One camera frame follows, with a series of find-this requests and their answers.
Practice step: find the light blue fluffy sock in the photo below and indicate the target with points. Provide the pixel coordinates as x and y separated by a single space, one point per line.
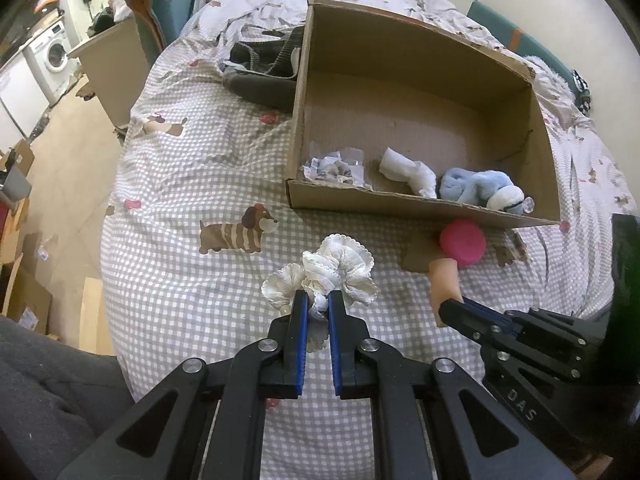
491 189

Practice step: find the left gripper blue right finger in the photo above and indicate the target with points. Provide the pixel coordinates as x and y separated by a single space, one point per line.
431 420

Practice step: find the white washing machine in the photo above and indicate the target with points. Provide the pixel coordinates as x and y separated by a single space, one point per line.
47 57

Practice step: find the white sock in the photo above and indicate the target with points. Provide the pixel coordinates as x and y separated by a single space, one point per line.
420 178

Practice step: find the pink round soft toy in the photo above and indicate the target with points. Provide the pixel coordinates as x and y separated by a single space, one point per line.
464 241

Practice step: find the peach soft tube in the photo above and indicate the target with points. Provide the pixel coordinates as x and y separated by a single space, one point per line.
444 278

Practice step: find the dark grey folded clothes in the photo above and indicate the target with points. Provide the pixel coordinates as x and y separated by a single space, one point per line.
265 72

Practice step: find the teal headboard cushion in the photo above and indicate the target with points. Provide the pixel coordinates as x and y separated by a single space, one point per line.
515 39

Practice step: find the teal sofa cushion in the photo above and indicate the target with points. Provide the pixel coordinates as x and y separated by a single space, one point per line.
159 23

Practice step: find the grey trouser leg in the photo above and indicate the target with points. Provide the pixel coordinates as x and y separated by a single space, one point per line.
55 401

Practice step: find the brown cardboard box on floor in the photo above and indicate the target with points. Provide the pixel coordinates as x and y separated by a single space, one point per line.
23 299

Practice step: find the beige wooden side cabinet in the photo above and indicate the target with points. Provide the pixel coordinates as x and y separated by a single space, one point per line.
116 67

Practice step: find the white kitchen cabinet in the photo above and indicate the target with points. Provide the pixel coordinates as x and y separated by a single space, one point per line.
22 101

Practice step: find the black white checkered cloth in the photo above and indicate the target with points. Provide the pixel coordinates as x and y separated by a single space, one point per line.
582 93

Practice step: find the checkered dog print duvet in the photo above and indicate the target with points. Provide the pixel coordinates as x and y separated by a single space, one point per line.
199 218

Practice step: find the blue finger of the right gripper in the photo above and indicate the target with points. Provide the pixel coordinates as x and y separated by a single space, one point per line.
455 315
492 317

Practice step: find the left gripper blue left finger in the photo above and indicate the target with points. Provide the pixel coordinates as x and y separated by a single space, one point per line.
204 420

